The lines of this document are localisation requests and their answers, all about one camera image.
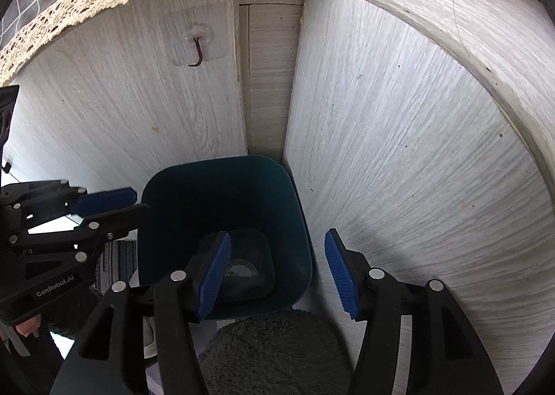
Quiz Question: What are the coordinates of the dark green trash bin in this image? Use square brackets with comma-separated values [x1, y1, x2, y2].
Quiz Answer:
[137, 155, 312, 320]

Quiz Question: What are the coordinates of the person's left hand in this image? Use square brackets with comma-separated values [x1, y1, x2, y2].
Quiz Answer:
[1, 315, 41, 358]

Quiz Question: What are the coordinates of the grey fluffy slipper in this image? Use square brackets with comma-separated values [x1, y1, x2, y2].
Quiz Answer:
[198, 310, 354, 394]

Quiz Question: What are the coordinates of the adhesive wall hook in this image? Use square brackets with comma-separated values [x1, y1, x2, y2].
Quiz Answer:
[160, 2, 230, 66]

